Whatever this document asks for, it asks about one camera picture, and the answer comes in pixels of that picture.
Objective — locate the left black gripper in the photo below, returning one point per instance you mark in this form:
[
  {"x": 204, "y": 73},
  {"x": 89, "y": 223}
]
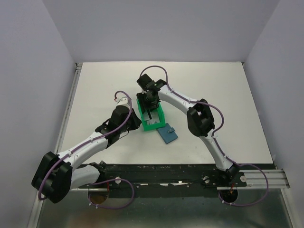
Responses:
[{"x": 136, "y": 121}]

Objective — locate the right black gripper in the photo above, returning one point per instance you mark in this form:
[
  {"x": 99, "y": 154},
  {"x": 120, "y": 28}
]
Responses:
[{"x": 143, "y": 105}]

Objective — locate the green plastic bin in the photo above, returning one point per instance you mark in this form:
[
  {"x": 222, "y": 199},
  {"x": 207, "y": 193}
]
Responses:
[{"x": 161, "y": 115}]

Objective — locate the blue card holder wallet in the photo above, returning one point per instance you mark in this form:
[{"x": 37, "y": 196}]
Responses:
[{"x": 167, "y": 133}]

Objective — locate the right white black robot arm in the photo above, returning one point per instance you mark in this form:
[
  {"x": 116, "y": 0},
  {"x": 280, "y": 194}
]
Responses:
[{"x": 200, "y": 120}]

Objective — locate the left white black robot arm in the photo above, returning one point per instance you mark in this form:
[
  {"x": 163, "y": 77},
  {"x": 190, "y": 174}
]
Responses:
[{"x": 58, "y": 173}]

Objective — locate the silver cards in bin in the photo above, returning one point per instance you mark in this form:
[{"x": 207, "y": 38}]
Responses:
[{"x": 151, "y": 117}]

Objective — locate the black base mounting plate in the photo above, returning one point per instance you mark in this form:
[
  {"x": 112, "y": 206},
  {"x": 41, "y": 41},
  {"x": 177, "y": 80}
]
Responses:
[{"x": 164, "y": 180}]

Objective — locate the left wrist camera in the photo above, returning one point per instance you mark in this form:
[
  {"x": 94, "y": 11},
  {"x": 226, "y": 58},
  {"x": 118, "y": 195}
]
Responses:
[{"x": 123, "y": 101}]

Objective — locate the right aluminium rail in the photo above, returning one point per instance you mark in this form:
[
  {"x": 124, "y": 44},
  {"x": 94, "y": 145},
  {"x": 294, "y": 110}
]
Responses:
[{"x": 257, "y": 180}]

